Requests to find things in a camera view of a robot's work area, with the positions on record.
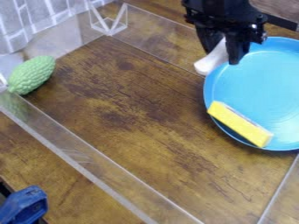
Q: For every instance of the yellow sponge block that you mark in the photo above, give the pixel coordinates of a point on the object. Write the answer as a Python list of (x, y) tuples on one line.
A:
[(257, 135)]

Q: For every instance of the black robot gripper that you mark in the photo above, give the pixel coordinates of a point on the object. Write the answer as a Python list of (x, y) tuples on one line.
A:
[(225, 17)]

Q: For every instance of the grey checkered cloth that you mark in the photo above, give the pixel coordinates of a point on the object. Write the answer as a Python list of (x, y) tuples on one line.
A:
[(24, 17)]

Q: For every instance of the white toy fish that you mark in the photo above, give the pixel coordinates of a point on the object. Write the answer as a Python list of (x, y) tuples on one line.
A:
[(216, 57)]

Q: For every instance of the dark wooden frame edge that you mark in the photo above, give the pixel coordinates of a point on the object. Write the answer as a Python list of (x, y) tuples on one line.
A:
[(281, 11)]

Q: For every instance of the green bumpy toy gourd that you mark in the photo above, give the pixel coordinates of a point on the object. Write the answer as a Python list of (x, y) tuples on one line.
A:
[(30, 74)]

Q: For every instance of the blue round plate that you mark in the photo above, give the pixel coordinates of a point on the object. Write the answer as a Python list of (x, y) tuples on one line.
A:
[(260, 88)]

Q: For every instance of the clear acrylic barrier wall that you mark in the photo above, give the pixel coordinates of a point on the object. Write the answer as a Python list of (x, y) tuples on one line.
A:
[(113, 138)]

